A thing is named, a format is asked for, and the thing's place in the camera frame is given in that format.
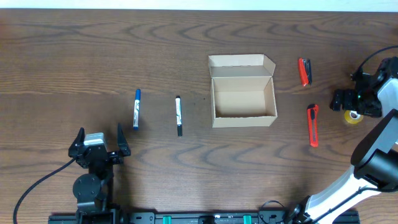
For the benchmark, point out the red utility knife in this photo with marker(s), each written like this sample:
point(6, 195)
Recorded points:
point(312, 111)

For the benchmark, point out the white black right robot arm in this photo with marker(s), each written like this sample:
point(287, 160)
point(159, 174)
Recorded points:
point(373, 168)

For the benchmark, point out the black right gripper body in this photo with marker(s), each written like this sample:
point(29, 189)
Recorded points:
point(364, 101)

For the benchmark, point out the black whiteboard marker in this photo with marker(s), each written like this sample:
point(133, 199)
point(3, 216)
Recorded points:
point(179, 116)

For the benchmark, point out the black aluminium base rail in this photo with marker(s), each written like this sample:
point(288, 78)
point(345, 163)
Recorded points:
point(265, 216)

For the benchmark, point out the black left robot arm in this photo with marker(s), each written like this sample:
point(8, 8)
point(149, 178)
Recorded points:
point(94, 190)

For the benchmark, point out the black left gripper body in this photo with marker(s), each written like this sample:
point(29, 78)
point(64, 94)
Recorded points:
point(114, 160)

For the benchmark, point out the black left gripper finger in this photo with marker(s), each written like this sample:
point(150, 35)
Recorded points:
point(122, 142)
point(77, 144)

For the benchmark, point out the red black stapler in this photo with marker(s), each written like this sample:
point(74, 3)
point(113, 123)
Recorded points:
point(305, 71)

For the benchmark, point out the yellow clear tape roll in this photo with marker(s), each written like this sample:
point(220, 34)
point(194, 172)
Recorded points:
point(352, 117)

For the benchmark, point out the blue whiteboard marker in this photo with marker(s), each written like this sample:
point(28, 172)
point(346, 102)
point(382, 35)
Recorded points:
point(137, 101)

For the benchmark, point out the open cardboard box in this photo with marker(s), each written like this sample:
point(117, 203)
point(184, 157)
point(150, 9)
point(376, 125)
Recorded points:
point(242, 91)

